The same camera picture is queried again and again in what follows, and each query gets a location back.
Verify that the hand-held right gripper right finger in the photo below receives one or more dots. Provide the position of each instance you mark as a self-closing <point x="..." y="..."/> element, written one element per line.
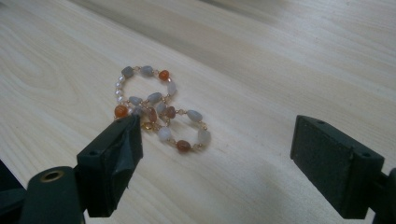
<point x="330" y="161"/>

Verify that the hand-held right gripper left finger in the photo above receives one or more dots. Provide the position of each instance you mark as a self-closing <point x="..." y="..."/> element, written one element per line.
<point x="107" y="168"/>

